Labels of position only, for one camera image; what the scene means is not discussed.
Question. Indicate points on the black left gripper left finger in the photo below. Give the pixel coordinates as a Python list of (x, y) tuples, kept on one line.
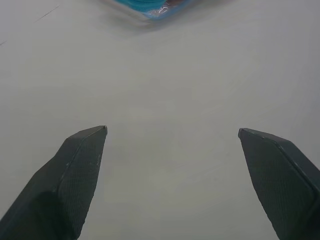
[(62, 180)]

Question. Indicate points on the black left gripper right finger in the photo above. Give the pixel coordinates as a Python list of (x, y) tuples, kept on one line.
[(280, 180)]

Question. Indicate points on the clear bag with orange cloth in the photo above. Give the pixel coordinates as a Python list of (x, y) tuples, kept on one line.
[(152, 15)]

